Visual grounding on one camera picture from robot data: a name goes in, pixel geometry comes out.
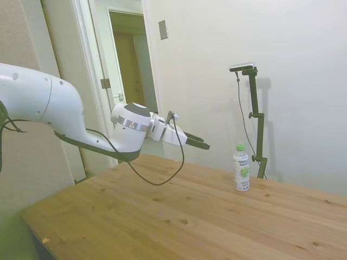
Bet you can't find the brown wooden door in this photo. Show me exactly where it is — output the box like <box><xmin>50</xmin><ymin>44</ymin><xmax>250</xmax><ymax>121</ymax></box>
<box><xmin>113</xmin><ymin>31</ymin><xmax>142</xmax><ymax>107</ymax></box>

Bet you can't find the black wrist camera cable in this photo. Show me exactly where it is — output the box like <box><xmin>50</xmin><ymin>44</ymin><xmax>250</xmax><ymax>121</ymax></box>
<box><xmin>85</xmin><ymin>119</ymin><xmax>186</xmax><ymax>186</ymax></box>

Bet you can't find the water bottle with green cap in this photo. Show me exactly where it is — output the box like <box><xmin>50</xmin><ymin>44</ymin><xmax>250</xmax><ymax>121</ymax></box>
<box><xmin>233</xmin><ymin>144</ymin><xmax>251</xmax><ymax>193</ymax></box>

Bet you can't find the grey wall switch plate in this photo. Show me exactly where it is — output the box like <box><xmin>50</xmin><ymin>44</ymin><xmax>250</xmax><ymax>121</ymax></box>
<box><xmin>158</xmin><ymin>19</ymin><xmax>170</xmax><ymax>41</ymax></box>

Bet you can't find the grey stereo camera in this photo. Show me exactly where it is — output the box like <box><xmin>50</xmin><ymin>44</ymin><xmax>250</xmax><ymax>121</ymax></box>
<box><xmin>229</xmin><ymin>62</ymin><xmax>256</xmax><ymax>73</ymax></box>

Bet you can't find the dark bar camera stand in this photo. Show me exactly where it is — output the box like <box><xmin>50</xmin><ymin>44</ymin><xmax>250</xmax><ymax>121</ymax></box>
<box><xmin>241</xmin><ymin>67</ymin><xmax>268</xmax><ymax>180</ymax></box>

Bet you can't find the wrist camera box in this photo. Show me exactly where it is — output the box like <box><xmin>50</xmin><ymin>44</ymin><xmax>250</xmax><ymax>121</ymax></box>
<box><xmin>165</xmin><ymin>109</ymin><xmax>181</xmax><ymax>126</ymax></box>

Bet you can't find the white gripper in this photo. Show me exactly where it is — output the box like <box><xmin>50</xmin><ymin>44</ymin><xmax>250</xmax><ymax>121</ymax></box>
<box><xmin>148</xmin><ymin>112</ymin><xmax>211</xmax><ymax>151</ymax></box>

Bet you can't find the black arm base cable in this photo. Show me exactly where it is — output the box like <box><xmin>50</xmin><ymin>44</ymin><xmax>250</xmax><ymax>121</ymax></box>
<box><xmin>0</xmin><ymin>99</ymin><xmax>28</xmax><ymax>174</ymax></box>

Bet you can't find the white door frame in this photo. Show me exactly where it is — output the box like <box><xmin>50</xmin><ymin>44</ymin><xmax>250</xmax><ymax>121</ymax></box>
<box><xmin>71</xmin><ymin>0</ymin><xmax>161</xmax><ymax>185</ymax></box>

